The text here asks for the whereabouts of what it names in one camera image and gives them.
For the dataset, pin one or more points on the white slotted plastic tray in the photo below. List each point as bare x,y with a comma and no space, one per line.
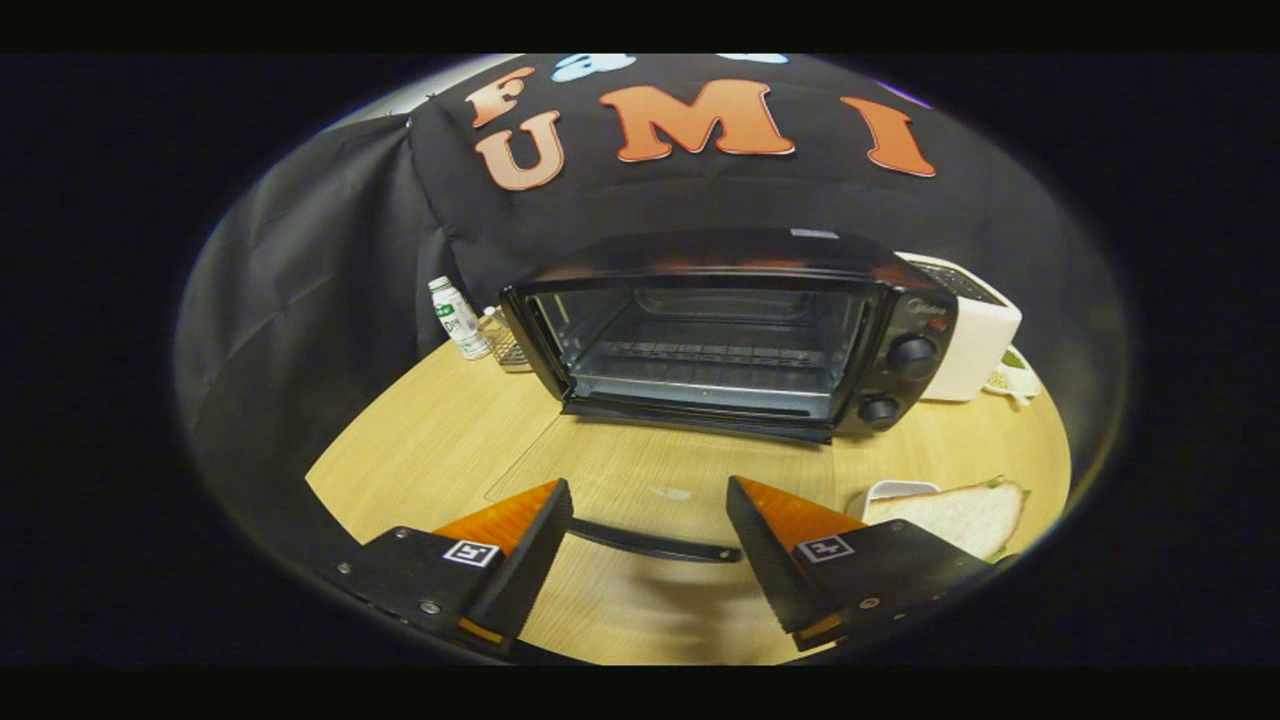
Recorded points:
890,490

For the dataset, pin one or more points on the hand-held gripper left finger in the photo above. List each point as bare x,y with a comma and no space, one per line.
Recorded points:
535,560

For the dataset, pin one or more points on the white pop-up toaster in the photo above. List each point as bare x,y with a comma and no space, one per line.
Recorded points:
975,345

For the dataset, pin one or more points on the black toaster oven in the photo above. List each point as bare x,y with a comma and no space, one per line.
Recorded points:
910,320

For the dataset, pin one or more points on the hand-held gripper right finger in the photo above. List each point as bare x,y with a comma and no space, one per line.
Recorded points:
765,560

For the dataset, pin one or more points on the white plastic bottle green label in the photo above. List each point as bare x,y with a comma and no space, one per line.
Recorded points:
458,320

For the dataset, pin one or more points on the small white condiment dish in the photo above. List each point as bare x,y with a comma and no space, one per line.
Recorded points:
1015,380

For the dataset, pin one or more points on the sandwich with lettuce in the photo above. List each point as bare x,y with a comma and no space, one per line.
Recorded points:
965,515

